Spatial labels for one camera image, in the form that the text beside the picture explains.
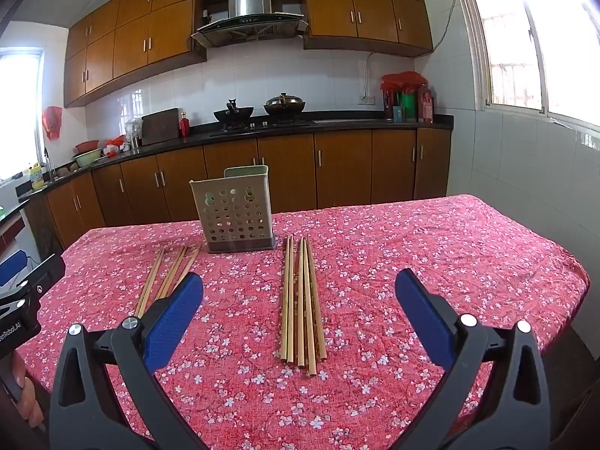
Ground black kitchen countertop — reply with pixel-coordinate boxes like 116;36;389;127
16;111;455;198

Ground red cooking oil bottle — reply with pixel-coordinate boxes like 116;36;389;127
417;84;435;124

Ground red bag covered bottles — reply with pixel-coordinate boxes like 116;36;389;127
381;72;425;123

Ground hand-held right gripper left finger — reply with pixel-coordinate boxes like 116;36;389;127
49;272;204;450

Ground bowls with red bag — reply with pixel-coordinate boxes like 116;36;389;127
104;136;129;158

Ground steel range hood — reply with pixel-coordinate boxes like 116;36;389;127
190;0;309;48

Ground green basin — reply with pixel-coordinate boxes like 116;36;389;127
72;148;103;168

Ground white power cable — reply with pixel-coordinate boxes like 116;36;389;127
363;51;376;99

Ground black gas stove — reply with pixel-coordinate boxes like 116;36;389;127
208;119;312;138

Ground red floral tablecloth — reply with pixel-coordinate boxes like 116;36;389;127
16;193;590;450

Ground wooden lower kitchen cabinets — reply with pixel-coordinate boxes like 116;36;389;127
23;127;453;250

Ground perforated beige chopstick holder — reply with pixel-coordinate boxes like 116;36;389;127
189;165;277;254

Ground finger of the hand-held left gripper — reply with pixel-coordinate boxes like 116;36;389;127
19;253;66;305
0;250;27;288

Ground red plastic bag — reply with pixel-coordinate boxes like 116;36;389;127
42;106;63;140

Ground wooden upper wall cabinets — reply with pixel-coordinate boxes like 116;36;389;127
63;0;434;108

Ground green container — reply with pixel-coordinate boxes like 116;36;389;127
400;93;418;123

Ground small kitchen window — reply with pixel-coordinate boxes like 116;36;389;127
0;48;45;183

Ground black wok with lid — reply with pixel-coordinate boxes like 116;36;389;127
263;93;306;116

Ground black open wok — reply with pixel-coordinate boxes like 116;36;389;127
214;99;256;125

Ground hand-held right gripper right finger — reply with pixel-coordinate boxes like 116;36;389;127
394;268;551;450

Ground dark wooden cutting board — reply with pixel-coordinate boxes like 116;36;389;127
141;108;181;146

